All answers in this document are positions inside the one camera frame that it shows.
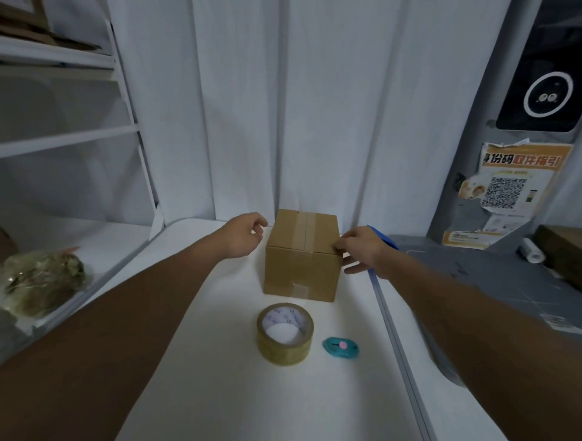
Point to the yellowish packing tape roll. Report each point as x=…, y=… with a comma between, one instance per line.
x=284, y=354

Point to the person's left forearm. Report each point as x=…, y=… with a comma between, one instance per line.
x=104, y=340

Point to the small white paper roll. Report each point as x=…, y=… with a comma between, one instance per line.
x=532, y=251

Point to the white sticker on mat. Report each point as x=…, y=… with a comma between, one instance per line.
x=561, y=323

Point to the orange poster with square code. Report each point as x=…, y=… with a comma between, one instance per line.
x=523, y=159

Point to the brown taped parcel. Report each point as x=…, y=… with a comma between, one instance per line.
x=564, y=254

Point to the white curtain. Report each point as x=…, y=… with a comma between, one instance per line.
x=327, y=113

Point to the teal box cutter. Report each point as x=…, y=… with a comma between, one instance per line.
x=338, y=349

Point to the blue round tape dispenser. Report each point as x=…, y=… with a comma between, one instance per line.
x=387, y=239

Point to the small torn picture sticker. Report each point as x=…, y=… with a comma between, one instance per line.
x=469, y=188

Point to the small white paper notice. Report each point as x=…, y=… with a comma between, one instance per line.
x=504, y=224

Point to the brown cardboard box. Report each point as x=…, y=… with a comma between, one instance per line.
x=302, y=272

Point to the small orange label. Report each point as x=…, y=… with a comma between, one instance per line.
x=466, y=241

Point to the grey cutting mat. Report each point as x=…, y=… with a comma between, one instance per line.
x=477, y=281

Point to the white metal shelf rack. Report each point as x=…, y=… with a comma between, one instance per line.
x=68, y=136

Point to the person's right hand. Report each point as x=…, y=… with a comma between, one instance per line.
x=366, y=252

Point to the person's left hand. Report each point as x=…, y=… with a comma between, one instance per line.
x=243, y=238

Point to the crumpled clear plastic bag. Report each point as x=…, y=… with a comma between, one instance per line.
x=43, y=281

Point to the person's right forearm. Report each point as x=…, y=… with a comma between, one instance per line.
x=491, y=345

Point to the grey kiosk pillar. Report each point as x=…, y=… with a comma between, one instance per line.
x=464, y=150

